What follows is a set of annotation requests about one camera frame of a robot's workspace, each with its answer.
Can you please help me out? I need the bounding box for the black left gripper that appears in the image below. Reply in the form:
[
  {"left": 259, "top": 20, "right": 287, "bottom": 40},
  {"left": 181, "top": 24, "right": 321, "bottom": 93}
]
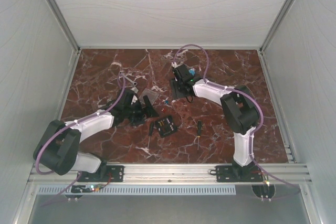
[{"left": 124, "top": 96, "right": 159, "bottom": 126}]

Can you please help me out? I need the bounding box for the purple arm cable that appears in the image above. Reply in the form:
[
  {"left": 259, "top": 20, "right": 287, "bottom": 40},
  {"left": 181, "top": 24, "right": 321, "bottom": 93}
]
[
  {"left": 35, "top": 73, "right": 127, "bottom": 208},
  {"left": 172, "top": 44, "right": 302, "bottom": 200}
]

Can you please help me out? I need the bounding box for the aluminium front rail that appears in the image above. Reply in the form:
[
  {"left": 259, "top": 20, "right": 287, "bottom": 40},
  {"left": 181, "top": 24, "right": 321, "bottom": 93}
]
[{"left": 28, "top": 163, "right": 313, "bottom": 185}]

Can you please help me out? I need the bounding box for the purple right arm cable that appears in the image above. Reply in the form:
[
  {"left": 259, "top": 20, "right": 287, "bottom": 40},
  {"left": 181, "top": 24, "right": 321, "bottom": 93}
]
[{"left": 172, "top": 44, "right": 302, "bottom": 200}]

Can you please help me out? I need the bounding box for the yellow black handle screwdriver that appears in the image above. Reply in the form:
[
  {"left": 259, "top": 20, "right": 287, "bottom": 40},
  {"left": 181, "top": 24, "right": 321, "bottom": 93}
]
[{"left": 197, "top": 120, "right": 203, "bottom": 150}]

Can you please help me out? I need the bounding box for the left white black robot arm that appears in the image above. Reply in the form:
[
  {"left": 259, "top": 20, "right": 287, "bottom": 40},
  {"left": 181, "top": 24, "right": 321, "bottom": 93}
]
[{"left": 33, "top": 88, "right": 158, "bottom": 181}]

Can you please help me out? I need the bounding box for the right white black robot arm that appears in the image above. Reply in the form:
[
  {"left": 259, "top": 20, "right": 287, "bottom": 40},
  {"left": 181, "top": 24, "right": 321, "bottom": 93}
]
[{"left": 171, "top": 63, "right": 263, "bottom": 181}]

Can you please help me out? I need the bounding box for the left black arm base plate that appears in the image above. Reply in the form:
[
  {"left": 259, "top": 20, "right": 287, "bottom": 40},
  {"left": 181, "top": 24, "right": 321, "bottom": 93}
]
[{"left": 78, "top": 165, "right": 125, "bottom": 183}]

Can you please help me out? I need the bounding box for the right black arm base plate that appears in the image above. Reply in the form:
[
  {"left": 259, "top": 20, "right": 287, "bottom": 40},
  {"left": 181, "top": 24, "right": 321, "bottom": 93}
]
[{"left": 209, "top": 165, "right": 264, "bottom": 183}]

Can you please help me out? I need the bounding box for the silver ratchet wrench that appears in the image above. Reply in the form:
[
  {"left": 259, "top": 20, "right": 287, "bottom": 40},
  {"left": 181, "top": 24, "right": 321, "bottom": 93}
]
[{"left": 119, "top": 71, "right": 138, "bottom": 87}]

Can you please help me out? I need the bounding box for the clear plastic fuse box lid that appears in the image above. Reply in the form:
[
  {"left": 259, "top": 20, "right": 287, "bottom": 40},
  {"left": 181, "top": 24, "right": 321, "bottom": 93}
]
[{"left": 139, "top": 88, "right": 159, "bottom": 104}]

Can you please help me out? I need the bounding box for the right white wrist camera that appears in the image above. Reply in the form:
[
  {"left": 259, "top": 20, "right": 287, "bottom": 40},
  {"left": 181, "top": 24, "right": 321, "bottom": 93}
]
[{"left": 171, "top": 62, "right": 184, "bottom": 69}]

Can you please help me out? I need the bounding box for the black fuse box base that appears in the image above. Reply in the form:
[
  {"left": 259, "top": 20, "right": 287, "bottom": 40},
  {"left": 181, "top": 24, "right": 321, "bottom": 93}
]
[{"left": 154, "top": 115, "right": 178, "bottom": 138}]

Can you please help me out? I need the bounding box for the blue glue gun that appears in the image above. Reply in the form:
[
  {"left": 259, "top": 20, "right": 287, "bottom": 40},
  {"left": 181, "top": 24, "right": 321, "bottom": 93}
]
[{"left": 188, "top": 68, "right": 195, "bottom": 76}]

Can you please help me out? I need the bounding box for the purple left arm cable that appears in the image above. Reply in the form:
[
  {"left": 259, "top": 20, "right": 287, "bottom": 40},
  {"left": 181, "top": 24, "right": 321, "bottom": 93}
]
[{"left": 35, "top": 73, "right": 127, "bottom": 208}]

